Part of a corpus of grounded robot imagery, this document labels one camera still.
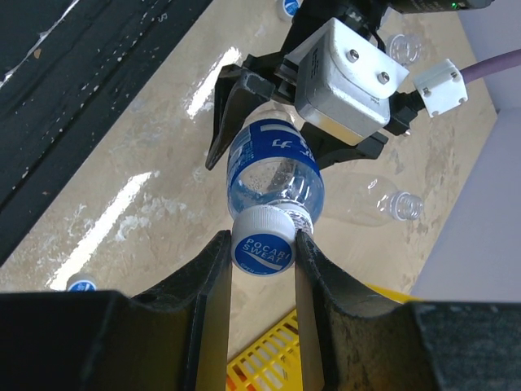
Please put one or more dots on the Pocari Sweat bottle cap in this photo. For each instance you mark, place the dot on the Pocari Sweat bottle cap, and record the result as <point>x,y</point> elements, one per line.
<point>263,241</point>

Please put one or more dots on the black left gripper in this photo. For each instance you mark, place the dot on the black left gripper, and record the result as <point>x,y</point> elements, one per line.
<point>241,90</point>

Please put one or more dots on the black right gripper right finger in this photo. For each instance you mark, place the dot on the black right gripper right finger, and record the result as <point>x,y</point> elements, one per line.
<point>354,338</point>

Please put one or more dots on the clear plastic bottle large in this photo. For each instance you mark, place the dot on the clear plastic bottle large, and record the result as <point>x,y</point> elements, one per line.
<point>371,200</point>

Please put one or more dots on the yellow plastic shopping basket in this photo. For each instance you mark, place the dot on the yellow plastic shopping basket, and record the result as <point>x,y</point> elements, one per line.
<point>264,342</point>

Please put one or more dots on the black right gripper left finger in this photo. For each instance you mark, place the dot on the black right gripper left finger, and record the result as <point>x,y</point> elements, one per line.
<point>173,336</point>

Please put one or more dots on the blue label Pocari bottle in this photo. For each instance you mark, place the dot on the blue label Pocari bottle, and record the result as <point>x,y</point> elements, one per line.
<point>270,163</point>

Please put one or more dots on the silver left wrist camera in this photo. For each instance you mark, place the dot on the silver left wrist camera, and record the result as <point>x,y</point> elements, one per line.
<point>344,82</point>

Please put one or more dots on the blue white cap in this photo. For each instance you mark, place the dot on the blue white cap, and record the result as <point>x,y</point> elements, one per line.
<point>81,282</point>
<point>287,9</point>

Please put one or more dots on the clear plastic bottle small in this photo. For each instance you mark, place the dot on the clear plastic bottle small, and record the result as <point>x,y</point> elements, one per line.
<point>405,49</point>

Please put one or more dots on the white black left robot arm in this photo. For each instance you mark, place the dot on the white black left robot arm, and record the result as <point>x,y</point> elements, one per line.
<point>442,87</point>

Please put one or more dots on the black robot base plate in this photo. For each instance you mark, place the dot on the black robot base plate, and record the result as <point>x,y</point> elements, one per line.
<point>68,71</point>

